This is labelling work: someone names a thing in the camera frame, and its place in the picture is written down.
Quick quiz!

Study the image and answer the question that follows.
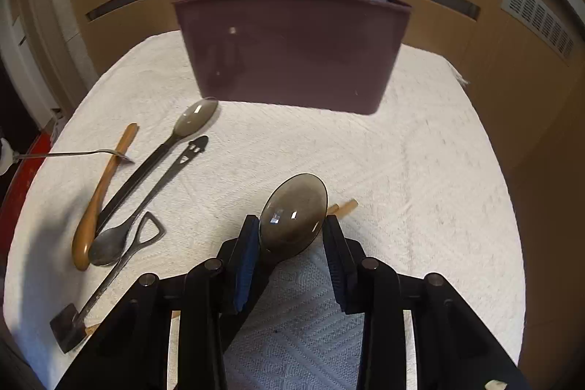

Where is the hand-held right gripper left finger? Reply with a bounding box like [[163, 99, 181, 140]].
[[55, 214, 275, 390]]

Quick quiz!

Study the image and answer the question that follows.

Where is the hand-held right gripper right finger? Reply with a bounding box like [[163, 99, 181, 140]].
[[324, 216, 533, 390]]

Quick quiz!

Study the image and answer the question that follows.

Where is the smoky translucent plastic spoon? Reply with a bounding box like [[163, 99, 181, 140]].
[[222, 173, 329, 354], [95, 96, 219, 235]]

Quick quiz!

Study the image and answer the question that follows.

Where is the dark metal spoon cutout handle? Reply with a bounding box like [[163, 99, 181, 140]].
[[89, 135, 210, 266]]

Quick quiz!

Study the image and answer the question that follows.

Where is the wooden spoon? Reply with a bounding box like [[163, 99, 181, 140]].
[[72, 123, 139, 271]]

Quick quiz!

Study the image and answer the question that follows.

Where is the dark metal shovel-shaped spoon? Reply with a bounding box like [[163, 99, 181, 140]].
[[49, 212, 165, 355]]

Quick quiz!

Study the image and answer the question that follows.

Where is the silver metal fork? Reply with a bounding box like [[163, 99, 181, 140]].
[[0, 140, 135, 177]]

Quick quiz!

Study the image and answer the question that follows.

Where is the maroon plastic utensil holder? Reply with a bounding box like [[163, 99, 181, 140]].
[[172, 0, 412, 116]]

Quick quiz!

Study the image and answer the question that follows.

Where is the white woven towel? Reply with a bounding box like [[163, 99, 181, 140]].
[[2, 30, 524, 390]]

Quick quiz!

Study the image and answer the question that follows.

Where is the red board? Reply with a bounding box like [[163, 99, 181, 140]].
[[7, 129, 58, 212]]

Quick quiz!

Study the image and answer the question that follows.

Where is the short grey vent grille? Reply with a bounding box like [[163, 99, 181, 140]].
[[500, 0, 575, 63]]

